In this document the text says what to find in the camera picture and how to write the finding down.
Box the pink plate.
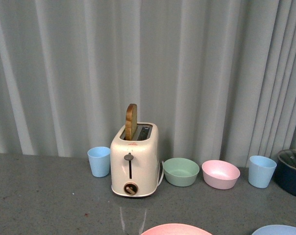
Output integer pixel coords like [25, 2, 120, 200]
[142, 223, 211, 235]

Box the blue plate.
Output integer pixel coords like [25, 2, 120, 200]
[252, 225, 296, 235]

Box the brown bread slice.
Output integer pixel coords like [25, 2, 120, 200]
[125, 104, 137, 141]

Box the cream white toaster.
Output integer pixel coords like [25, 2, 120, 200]
[110, 122, 163, 197]

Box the light blue cup left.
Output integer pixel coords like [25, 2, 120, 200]
[87, 146, 111, 178]

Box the light blue cup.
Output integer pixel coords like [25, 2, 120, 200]
[87, 146, 111, 178]
[248, 155, 277, 188]

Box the green bowl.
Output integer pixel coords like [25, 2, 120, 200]
[163, 158, 200, 187]

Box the grey pleated curtain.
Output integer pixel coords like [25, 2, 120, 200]
[0, 0, 296, 166]

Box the pink bowl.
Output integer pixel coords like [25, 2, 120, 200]
[201, 160, 241, 190]

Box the light blue cup right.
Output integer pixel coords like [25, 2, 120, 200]
[248, 155, 277, 188]

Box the glass pot lid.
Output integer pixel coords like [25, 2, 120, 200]
[277, 149, 296, 170]

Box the dark blue pot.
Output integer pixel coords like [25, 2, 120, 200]
[274, 159, 296, 196]

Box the white toaster cord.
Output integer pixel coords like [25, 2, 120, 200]
[156, 160, 165, 188]

